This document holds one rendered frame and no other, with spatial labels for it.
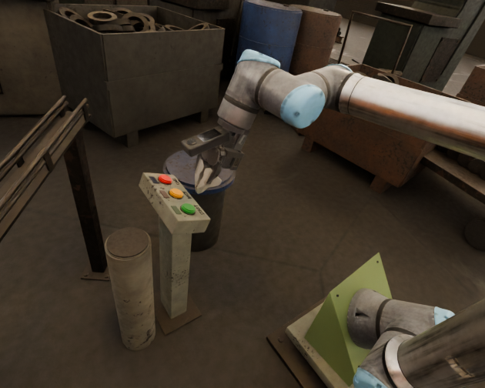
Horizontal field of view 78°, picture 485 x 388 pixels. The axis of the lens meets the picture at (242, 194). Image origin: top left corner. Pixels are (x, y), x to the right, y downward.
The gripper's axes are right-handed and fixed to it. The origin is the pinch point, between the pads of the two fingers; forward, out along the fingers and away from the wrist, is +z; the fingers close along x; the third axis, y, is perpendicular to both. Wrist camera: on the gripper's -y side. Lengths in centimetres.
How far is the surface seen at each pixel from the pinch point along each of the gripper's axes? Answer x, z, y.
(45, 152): 21.4, 5.1, -30.8
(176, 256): 2.4, 28.1, 5.8
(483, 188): -32, -29, 179
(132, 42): 137, -13, 30
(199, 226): -4.5, 9.6, 2.5
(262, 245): 16, 45, 73
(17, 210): 10.3, 14.2, -36.6
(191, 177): 33.9, 16.3, 24.7
